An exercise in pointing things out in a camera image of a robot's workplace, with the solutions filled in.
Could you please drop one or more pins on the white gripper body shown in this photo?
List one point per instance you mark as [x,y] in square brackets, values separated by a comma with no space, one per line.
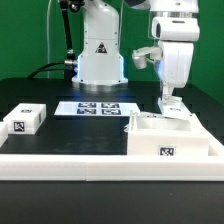
[175,36]

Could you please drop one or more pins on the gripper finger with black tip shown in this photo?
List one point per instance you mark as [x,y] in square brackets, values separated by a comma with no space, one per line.
[167,93]
[175,99]

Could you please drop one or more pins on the white cabinet door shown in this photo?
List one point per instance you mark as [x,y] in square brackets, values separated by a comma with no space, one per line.
[172,110]

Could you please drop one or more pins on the white cabinet body box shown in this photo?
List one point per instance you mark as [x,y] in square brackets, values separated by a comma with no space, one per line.
[152,135]

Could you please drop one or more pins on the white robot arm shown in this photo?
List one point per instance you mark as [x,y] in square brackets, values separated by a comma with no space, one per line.
[100,63]

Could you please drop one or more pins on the white cabinet top block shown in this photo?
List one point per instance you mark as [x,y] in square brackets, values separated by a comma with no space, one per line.
[25,118]

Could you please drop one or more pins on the white base marker plate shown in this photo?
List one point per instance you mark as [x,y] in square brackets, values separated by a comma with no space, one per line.
[111,109]

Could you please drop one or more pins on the white U-shaped fence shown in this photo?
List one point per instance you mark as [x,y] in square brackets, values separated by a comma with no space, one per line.
[114,168]

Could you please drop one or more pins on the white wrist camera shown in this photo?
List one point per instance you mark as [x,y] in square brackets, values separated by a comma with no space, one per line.
[142,56]

